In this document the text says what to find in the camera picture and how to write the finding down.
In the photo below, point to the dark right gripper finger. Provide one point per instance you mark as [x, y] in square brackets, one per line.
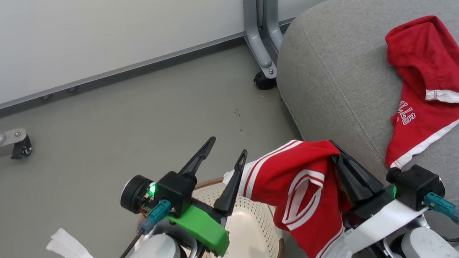
[352, 193]
[365, 179]

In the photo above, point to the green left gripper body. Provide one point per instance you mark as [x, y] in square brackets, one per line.
[199, 229]

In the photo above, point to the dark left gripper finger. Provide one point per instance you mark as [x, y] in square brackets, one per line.
[233, 187]
[198, 159]

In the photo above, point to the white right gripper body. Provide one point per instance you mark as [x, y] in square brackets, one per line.
[381, 222]

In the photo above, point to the red garment with white stripes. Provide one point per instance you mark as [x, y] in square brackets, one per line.
[298, 189]

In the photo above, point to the red garment with white hem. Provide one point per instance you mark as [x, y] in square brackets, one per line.
[425, 68]

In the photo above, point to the grey fabric sofa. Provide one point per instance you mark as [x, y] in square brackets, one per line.
[342, 76]

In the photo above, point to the white perforated laundry basket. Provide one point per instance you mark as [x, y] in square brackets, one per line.
[248, 236]

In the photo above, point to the black caster wheel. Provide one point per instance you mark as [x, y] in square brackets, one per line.
[264, 80]
[23, 148]

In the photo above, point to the small round levelling foot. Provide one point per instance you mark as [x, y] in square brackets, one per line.
[45, 97]
[72, 89]

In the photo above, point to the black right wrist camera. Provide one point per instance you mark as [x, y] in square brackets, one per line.
[415, 182]

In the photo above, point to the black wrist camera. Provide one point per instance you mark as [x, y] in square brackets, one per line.
[415, 182]
[134, 193]

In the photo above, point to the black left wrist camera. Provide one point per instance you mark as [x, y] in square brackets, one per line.
[134, 193]

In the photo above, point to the grey partition bottom rail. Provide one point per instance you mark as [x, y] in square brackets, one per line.
[122, 69]

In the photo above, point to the grey partition foot bracket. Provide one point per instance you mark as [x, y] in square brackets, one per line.
[272, 15]
[255, 34]

